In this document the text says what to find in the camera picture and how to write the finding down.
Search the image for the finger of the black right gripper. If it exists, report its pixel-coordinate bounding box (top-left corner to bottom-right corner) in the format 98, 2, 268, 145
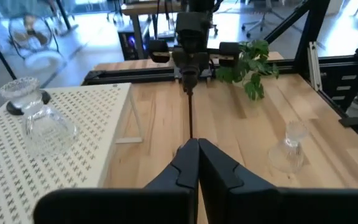
149, 39, 171, 64
218, 41, 241, 67

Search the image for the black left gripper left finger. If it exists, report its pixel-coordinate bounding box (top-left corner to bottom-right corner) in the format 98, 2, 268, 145
32, 138, 200, 224

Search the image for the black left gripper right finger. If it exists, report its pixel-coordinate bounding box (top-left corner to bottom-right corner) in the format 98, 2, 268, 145
198, 138, 358, 224

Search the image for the clear ribbed glass candle holder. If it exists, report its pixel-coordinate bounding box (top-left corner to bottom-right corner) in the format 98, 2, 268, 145
267, 120, 310, 174
0, 77, 80, 156

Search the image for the green artificial plant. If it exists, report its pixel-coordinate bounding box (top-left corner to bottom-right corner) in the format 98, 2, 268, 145
214, 39, 280, 101

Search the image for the black computer tower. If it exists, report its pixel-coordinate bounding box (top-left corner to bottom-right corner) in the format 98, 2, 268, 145
117, 29, 145, 60

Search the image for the wooden desk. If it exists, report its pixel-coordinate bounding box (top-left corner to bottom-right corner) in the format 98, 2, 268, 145
121, 0, 185, 60

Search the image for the white perforated metal riser shelf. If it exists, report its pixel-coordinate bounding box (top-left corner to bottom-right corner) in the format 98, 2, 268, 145
0, 82, 144, 224

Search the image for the white floor fan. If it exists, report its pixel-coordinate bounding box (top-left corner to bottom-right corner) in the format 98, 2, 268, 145
7, 12, 65, 70

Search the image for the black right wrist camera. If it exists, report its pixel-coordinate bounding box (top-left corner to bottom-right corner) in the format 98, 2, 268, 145
175, 11, 211, 53

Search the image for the black aluminium table frame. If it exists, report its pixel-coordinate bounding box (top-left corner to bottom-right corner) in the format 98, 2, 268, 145
81, 0, 358, 153

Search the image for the silver aluminium bracket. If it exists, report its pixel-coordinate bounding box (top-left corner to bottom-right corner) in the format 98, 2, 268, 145
307, 41, 323, 91

